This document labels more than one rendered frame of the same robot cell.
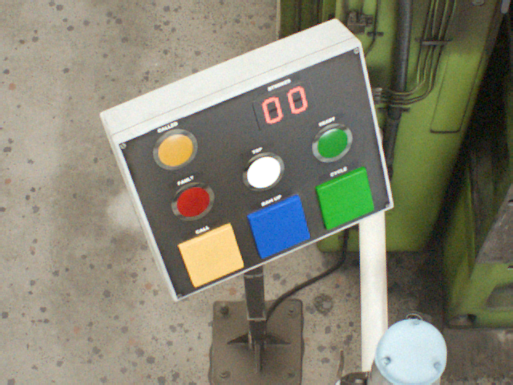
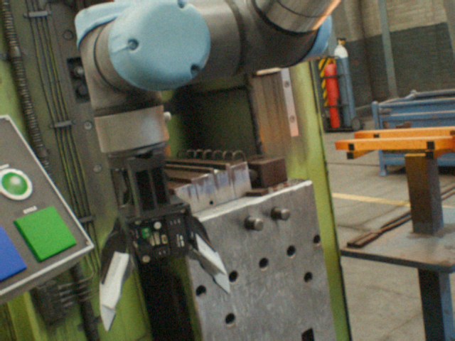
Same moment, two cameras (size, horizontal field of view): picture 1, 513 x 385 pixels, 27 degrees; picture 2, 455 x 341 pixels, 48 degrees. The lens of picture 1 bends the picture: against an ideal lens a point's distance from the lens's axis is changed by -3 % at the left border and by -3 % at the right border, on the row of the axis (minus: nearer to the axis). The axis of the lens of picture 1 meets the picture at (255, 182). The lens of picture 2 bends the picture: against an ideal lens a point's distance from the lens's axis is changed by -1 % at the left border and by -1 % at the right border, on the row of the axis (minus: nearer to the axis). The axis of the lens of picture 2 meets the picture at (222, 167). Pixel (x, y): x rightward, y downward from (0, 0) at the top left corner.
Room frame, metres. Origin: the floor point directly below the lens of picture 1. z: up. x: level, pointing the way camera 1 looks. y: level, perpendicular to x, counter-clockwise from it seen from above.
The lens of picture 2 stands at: (-0.21, 0.10, 1.19)
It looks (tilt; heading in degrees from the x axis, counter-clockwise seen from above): 10 degrees down; 324
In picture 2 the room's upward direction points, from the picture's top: 10 degrees counter-clockwise
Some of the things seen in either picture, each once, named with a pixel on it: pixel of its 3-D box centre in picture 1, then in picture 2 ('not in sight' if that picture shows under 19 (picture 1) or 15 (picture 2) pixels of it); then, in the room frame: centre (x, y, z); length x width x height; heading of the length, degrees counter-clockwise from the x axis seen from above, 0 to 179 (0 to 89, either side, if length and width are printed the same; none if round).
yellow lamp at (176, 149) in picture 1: (175, 149); not in sight; (0.60, 0.10, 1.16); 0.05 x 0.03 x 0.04; 87
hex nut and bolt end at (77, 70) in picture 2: not in sight; (80, 81); (0.89, -0.36, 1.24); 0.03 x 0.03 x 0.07; 87
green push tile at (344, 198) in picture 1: (344, 196); (45, 234); (0.59, -0.12, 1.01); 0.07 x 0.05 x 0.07; 112
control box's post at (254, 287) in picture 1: (252, 261); not in sight; (0.68, 0.01, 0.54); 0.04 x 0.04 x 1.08; 87
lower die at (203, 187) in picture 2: not in sight; (170, 181); (0.93, -0.56, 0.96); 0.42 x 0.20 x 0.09; 177
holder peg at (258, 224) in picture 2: not in sight; (254, 224); (0.64, -0.58, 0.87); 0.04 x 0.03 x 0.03; 177
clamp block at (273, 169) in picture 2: not in sight; (259, 170); (0.77, -0.73, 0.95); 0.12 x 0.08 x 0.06; 177
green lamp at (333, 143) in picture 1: (332, 143); (14, 184); (0.63, -0.10, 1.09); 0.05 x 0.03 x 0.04; 87
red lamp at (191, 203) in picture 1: (192, 201); not in sight; (0.56, 0.08, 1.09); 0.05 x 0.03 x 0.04; 87
